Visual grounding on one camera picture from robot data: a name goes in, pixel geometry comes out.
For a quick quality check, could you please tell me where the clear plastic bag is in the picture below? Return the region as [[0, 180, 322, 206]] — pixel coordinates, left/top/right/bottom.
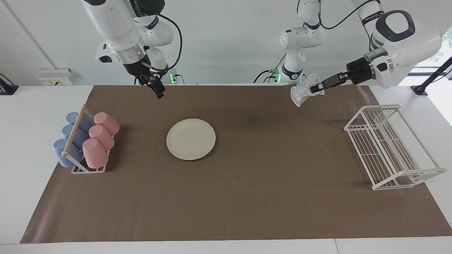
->
[[291, 72, 325, 107]]

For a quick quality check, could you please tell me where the cream round plate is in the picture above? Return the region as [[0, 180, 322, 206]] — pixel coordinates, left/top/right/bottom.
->
[[166, 118, 216, 161]]

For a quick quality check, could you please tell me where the pink plastic cup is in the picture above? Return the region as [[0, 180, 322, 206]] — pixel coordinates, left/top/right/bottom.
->
[[82, 138, 109, 169], [89, 125, 115, 151], [94, 112, 120, 136]]

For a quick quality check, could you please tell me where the black clamp stand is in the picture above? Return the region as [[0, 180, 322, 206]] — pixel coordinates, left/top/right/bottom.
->
[[411, 56, 452, 96]]

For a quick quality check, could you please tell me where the blue plastic cup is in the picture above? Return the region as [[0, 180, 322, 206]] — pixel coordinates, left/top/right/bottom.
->
[[66, 112, 93, 134], [62, 124, 89, 149], [53, 139, 84, 168]]

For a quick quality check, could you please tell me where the bright window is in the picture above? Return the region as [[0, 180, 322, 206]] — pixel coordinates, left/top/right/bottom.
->
[[414, 28, 452, 76]]

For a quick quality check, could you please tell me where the brown table mat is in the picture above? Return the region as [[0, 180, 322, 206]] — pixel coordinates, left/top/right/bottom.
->
[[20, 84, 452, 244]]

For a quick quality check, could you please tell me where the black table clamp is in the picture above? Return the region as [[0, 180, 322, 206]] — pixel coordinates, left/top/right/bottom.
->
[[0, 73, 19, 96]]

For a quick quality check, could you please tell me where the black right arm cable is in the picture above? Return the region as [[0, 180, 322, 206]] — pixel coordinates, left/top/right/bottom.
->
[[141, 13, 183, 71]]

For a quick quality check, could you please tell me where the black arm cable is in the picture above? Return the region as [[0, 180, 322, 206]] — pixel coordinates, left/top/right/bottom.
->
[[317, 0, 382, 31], [141, 13, 183, 71]]

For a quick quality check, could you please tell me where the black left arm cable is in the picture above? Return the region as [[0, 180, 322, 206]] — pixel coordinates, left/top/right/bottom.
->
[[317, 0, 382, 31]]

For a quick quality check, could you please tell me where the black left base cable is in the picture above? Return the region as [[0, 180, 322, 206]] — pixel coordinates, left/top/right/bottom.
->
[[254, 69, 279, 84]]

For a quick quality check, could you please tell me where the white wall power outlet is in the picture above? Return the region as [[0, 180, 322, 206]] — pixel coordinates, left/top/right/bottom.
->
[[38, 68, 73, 86]]

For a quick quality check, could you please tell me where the white wire dish rack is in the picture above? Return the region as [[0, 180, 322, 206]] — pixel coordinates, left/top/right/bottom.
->
[[344, 104, 447, 191]]

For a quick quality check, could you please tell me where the white cup rack wooden handle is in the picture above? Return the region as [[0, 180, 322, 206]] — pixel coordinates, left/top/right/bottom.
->
[[61, 105, 114, 174]]

